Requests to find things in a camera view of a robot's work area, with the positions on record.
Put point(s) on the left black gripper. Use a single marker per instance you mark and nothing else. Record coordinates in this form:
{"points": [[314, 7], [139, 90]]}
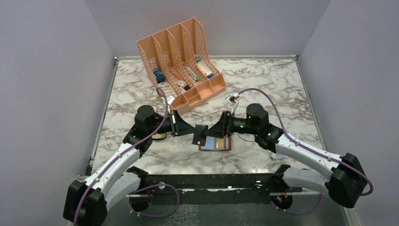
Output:
{"points": [[178, 125]]}

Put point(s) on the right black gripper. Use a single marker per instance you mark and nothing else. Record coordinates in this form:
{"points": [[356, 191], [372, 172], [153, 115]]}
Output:
{"points": [[222, 127]]}

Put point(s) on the gold credit card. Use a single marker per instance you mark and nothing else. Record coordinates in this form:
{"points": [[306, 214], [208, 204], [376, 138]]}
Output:
{"points": [[222, 144]]}

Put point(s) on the brown leather card holder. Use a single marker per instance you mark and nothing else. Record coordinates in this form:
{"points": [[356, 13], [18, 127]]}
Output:
{"points": [[211, 145]]}

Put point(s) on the black credit card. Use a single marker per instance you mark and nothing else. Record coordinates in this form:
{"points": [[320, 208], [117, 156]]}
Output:
{"points": [[199, 136]]}

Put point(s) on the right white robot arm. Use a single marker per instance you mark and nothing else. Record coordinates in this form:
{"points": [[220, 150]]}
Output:
{"points": [[341, 177]]}

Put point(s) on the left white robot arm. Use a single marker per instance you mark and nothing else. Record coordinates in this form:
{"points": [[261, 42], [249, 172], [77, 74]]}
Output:
{"points": [[88, 202]]}

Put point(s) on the tan oval tray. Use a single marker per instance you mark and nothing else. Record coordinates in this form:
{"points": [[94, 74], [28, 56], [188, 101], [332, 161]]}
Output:
{"points": [[159, 137]]}

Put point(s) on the white labelled box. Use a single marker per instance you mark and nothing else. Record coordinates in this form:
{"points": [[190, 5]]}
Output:
{"points": [[168, 90]]}

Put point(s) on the red white box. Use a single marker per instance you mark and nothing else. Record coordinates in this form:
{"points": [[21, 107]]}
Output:
{"points": [[205, 69]]}

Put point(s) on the small white blue object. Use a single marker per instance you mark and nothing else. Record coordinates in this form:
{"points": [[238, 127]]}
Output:
{"points": [[276, 156]]}

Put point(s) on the pink plastic file organizer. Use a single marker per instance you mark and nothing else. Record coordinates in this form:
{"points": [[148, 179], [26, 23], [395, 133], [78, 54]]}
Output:
{"points": [[176, 51]]}

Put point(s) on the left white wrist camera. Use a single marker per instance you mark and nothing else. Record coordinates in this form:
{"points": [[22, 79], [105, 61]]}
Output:
{"points": [[170, 99]]}

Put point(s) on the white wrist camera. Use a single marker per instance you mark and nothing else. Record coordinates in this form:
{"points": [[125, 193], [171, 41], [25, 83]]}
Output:
{"points": [[232, 100], [170, 99]]}

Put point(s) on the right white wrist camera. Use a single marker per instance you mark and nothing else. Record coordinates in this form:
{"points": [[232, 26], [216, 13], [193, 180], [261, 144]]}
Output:
{"points": [[232, 100]]}

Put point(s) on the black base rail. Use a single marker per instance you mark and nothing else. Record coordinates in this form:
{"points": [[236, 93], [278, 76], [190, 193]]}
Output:
{"points": [[202, 189]]}

